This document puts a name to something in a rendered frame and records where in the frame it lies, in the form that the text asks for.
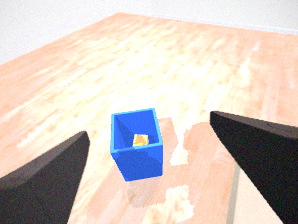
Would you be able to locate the tan cube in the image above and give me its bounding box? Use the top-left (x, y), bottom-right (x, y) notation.
top-left (133, 135), bottom-right (148, 147)

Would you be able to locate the blue square cup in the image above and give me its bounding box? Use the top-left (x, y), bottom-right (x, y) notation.
top-left (110, 108), bottom-right (163, 182)

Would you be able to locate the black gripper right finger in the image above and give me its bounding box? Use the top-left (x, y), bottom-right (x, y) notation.
top-left (209, 110), bottom-right (298, 224)

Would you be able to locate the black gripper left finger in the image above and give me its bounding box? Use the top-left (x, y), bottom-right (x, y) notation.
top-left (0, 131), bottom-right (90, 224)

